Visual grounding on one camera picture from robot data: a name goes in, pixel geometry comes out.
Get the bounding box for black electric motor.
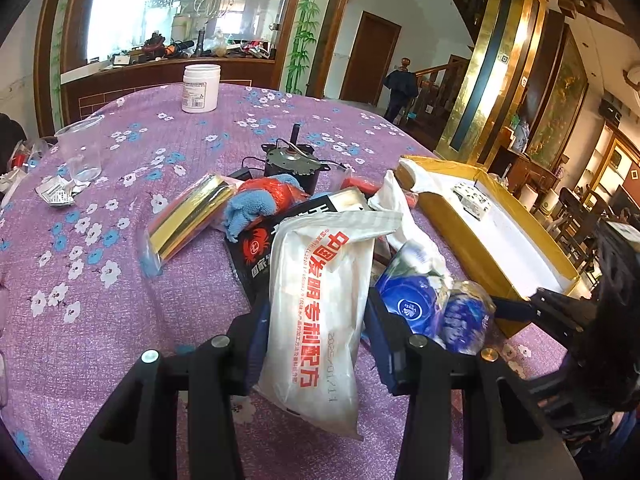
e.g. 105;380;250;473
242;122;333;196

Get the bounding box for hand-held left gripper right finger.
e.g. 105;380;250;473
362;302;583;480

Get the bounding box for white plastic jar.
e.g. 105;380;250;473
181;64;221;114

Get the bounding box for etched glass partition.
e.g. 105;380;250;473
60;0;301;86

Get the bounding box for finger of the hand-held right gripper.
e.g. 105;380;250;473
492;287;598;333

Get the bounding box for blue towel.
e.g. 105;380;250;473
222;172;311;246

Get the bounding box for gold foil pack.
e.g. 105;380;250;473
145;172;238;278

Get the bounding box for crumpled white wrapper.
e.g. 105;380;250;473
35;177;76;207

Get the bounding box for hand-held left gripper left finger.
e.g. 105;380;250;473
59;302;273;480

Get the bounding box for white plastic bag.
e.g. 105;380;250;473
367;160;453;281

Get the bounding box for clear plastic cup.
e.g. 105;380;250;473
54;115;106;183

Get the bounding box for bamboo painted panel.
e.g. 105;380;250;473
282;0;341;96

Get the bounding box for gold cardboard box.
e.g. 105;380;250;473
395;155;591;338

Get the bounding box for red packet in clear wrap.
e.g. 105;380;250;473
340;177;418;208

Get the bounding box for wooden stair railing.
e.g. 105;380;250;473
415;55;471;136

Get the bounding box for blue tissue pack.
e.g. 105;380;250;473
375;240;453;336
440;280;497;356

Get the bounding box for brown wooden door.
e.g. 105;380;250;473
340;10;401;106

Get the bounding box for small floral tissue pack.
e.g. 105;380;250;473
452;182;493;221

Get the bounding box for black printed foil packet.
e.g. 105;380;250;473
222;205;313;306

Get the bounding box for large landscape wall painting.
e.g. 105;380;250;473
525;25;588;171

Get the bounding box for gold pillar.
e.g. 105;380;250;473
435;0;548;166

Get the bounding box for white packet with red print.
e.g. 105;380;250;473
254;210;403;441

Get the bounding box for red plastic bag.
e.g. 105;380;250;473
237;177;301;216

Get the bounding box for purple floral tablecloth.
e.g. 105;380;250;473
0;82;576;480

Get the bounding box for dark wooden side cabinet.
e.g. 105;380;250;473
490;145;561;196

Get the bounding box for wooden counter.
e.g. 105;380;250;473
60;57;281;126

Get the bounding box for dark wooden chair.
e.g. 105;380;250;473
550;187;616;271

